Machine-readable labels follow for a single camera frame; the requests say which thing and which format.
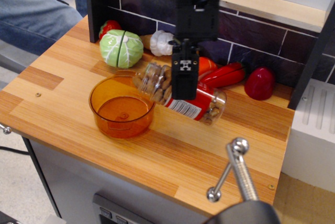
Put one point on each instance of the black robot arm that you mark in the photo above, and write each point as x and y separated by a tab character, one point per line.
196	21

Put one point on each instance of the green toy cabbage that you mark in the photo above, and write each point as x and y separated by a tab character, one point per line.
121	49

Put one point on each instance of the white ribbed appliance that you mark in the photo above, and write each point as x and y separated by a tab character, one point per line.
309	155

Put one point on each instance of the orange transparent plastic pot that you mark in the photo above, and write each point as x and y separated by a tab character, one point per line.
120	111

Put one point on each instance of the dark red toy egg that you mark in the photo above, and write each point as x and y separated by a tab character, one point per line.
260	83

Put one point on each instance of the red toy strawberry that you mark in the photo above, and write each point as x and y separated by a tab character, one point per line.
107	26

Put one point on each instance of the grey control panel with buttons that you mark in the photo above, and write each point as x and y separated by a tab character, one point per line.
107	211

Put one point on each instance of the beige toy bread roll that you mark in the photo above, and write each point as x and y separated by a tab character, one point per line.
146	41

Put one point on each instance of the white toy garlic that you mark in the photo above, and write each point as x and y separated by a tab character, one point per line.
159	43

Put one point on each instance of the small metal knob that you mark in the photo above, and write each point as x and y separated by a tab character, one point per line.
6	130

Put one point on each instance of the metal clamp screw handle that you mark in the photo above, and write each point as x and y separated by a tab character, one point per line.
251	210

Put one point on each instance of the red toy chili pepper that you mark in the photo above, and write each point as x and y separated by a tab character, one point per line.
227	75

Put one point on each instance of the dark vertical shelf post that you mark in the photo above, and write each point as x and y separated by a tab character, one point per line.
313	60

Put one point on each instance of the orange toy salmon piece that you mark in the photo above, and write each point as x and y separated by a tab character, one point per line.
206	66

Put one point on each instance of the person leg in jeans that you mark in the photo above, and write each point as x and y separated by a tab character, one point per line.
35	25

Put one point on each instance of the clear almond jar red label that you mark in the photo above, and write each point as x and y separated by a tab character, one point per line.
190	98

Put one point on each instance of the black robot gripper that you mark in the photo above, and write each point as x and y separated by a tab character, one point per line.
196	21

